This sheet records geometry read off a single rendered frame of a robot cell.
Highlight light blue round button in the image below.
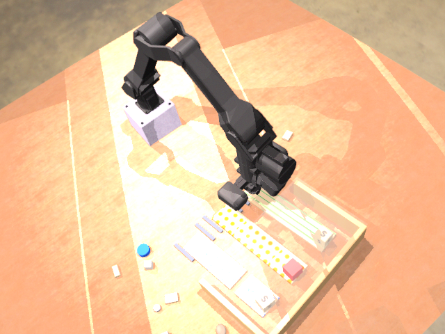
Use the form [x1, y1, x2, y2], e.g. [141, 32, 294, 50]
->
[136, 244, 150, 257]

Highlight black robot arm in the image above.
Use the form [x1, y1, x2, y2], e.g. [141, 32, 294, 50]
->
[122, 12, 297, 197]

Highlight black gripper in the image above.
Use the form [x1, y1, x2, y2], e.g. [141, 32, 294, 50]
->
[218, 141, 289, 211]

